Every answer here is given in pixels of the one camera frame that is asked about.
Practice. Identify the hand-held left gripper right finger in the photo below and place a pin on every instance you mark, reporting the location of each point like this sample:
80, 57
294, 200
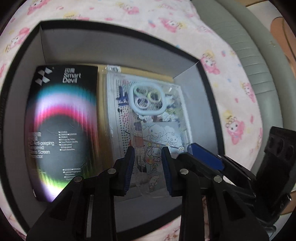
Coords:
167, 172

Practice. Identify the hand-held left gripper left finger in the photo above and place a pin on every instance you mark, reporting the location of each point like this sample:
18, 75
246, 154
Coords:
128, 172

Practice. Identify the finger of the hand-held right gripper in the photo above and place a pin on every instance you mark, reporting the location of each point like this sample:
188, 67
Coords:
204, 155

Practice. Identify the clear cartoon phone case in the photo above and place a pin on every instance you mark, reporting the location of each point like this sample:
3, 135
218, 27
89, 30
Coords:
161, 129

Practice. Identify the cartoon printed silver packet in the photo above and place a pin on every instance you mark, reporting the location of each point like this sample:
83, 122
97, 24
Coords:
115, 129

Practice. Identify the yellow packet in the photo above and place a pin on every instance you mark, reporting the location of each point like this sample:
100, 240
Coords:
101, 97

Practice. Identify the black screen protector box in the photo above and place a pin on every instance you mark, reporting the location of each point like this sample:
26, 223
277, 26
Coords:
60, 115

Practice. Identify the black cardboard container box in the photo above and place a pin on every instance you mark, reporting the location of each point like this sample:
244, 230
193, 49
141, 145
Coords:
69, 46

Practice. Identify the grey ribbed cushion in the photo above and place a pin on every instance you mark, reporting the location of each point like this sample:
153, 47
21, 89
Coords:
254, 69

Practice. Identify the pink cartoon printed blanket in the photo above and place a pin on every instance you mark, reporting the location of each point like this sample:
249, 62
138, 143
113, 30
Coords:
161, 16

